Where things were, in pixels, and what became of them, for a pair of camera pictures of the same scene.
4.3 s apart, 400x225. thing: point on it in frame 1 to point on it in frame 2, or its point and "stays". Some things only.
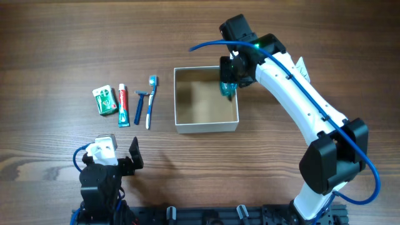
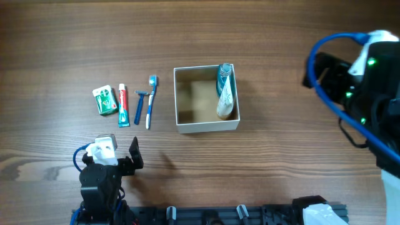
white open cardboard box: [200, 106] stays
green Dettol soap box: [105, 99] stays
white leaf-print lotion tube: [300, 65] to [225, 106]
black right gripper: [225, 72] to [317, 75]
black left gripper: [127, 164] stays
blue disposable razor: [142, 94] stays
